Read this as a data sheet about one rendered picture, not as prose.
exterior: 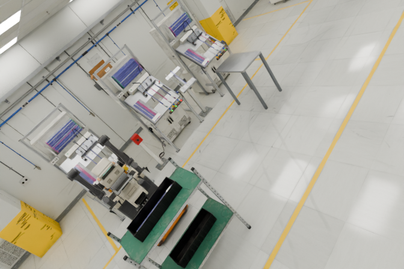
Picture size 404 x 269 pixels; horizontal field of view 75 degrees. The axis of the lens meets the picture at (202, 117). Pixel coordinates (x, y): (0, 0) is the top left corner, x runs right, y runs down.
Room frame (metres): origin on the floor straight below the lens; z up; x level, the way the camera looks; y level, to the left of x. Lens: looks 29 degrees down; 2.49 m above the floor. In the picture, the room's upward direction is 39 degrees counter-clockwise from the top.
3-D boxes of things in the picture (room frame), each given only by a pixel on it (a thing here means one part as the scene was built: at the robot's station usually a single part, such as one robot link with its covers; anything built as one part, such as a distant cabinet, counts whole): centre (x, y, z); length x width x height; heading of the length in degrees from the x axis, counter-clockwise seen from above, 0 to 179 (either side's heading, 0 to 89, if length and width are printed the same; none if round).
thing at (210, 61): (5.26, -0.79, 0.65); 1.01 x 0.73 x 1.29; 24
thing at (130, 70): (4.75, 0.52, 1.52); 0.51 x 0.13 x 0.27; 114
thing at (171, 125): (4.84, 0.63, 0.31); 0.70 x 0.65 x 0.62; 114
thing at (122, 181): (2.64, 1.19, 0.99); 0.28 x 0.16 x 0.22; 115
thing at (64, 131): (4.28, 1.96, 0.95); 1.35 x 0.82 x 1.90; 24
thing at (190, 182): (1.93, 0.84, 0.55); 0.91 x 0.46 x 1.10; 114
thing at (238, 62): (3.80, -0.98, 0.40); 0.70 x 0.45 x 0.80; 19
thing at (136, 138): (4.12, 1.10, 0.39); 0.24 x 0.24 x 0.78; 24
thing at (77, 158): (4.10, 1.87, 0.66); 1.01 x 0.73 x 1.31; 24
